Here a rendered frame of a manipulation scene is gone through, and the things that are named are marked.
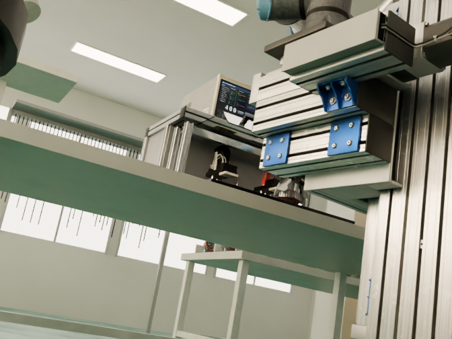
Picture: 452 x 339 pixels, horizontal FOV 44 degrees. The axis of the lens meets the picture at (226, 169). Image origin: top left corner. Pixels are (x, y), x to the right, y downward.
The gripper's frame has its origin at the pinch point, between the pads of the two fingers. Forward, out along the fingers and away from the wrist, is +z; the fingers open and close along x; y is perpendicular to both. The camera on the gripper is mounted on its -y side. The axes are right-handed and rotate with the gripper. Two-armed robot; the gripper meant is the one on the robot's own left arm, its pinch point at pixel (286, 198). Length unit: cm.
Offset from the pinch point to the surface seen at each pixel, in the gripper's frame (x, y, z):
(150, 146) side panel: -45, -51, 9
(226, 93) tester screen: -28, -33, -28
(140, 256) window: 174, -566, 302
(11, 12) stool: -123, 137, -44
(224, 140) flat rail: -27.0, -19.5, -10.8
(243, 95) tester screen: -20.2, -34.3, -29.5
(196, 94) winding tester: -33, -54, -21
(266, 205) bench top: -24.0, 26.3, -2.3
